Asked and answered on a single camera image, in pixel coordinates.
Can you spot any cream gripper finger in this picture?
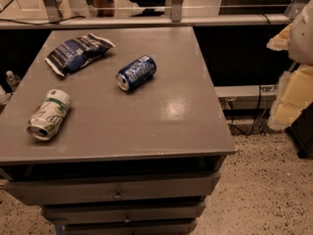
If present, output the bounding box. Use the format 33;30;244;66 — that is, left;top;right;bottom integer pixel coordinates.
267;64;313;130
266;23;291;51

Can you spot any blue pepsi can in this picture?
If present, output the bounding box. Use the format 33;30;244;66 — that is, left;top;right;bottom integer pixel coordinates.
116;55;157;91

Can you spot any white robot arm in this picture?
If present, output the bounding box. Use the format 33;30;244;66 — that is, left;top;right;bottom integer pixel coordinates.
267;0;313;130

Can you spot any white green 7up can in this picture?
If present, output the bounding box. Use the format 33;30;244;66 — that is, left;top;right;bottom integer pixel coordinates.
26;89;71;141

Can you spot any top grey drawer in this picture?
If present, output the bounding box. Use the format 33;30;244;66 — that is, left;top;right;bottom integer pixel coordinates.
4;171;220;206

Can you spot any grey drawer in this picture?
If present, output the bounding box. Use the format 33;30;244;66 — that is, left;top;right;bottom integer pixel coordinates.
66;219;197;235
42;201;205;224
4;171;220;206

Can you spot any grey drawer cabinet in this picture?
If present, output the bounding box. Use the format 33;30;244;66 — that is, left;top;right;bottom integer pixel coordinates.
0;26;237;235

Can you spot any bottom grey drawer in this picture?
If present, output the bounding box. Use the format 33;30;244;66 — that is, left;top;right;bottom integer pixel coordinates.
66;219;197;235

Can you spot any blue chip bag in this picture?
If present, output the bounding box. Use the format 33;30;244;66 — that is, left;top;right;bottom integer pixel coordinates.
45;33;114;76

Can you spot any middle grey drawer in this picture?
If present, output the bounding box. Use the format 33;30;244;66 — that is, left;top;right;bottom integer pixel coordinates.
42;201;205;224

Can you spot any clear plastic water bottle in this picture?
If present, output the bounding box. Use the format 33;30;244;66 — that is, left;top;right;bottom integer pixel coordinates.
6;70;22;92

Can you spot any black cable on floor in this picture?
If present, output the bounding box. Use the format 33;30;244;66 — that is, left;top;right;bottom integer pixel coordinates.
226;85;270;137

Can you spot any grey metal rail frame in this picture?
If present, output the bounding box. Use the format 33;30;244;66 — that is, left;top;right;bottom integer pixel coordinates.
0;0;311;29

